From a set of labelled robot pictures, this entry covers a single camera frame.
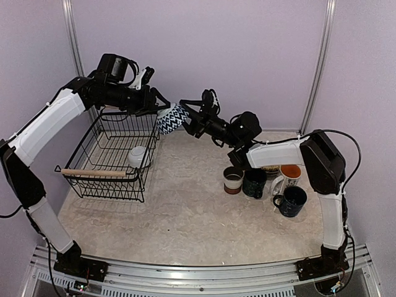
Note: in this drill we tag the woven bamboo plate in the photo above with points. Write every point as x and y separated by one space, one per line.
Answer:
271 169

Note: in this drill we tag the plain white bowl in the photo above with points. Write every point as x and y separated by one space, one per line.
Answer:
139 157

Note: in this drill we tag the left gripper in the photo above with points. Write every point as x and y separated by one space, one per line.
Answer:
148 104

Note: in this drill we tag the left aluminium frame post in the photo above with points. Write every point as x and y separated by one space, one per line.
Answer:
72 37

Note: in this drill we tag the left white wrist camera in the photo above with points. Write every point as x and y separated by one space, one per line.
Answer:
143 78

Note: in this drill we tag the navy blue ceramic mug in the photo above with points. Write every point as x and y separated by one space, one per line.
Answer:
291 201

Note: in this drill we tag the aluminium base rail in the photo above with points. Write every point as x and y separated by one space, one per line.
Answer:
124 278

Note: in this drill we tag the black wire dish rack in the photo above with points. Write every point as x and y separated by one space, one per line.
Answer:
104 147

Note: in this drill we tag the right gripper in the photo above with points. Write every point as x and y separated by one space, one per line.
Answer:
205 119

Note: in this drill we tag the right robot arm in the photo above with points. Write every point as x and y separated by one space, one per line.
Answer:
325 165

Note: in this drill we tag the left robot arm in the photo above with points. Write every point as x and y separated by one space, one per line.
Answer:
20 151

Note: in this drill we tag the brown striped ceramic cup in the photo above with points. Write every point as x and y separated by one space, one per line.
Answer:
232 180

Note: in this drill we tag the dark green ceramic mug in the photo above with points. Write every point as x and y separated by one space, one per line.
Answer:
254 182

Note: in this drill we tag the right aluminium frame post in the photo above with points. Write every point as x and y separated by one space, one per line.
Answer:
320 65

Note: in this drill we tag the blue patterned white bowl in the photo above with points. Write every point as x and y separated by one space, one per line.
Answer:
169 119

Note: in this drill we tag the white floral print mug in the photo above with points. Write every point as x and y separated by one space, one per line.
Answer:
289 176

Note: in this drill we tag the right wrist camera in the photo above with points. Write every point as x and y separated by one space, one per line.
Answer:
210 99

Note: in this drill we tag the aluminium frame post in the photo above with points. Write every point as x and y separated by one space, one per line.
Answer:
72 37
320 65

